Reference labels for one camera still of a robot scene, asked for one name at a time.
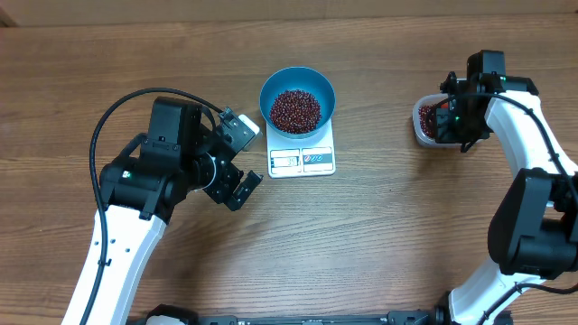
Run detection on red beans in bowl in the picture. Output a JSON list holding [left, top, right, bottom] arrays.
[[269, 89, 322, 135]]

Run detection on blue bowl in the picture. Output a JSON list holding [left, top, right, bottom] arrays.
[[259, 67, 336, 139]]

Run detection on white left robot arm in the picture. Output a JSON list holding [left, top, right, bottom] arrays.
[[62, 97, 263, 324]]

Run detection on clear plastic container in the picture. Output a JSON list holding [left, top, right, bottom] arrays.
[[412, 94, 460, 148]]

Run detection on white kitchen scale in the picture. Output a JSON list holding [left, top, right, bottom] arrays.
[[266, 120, 337, 179]]

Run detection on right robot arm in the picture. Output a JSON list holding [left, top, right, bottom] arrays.
[[424, 50, 577, 324]]

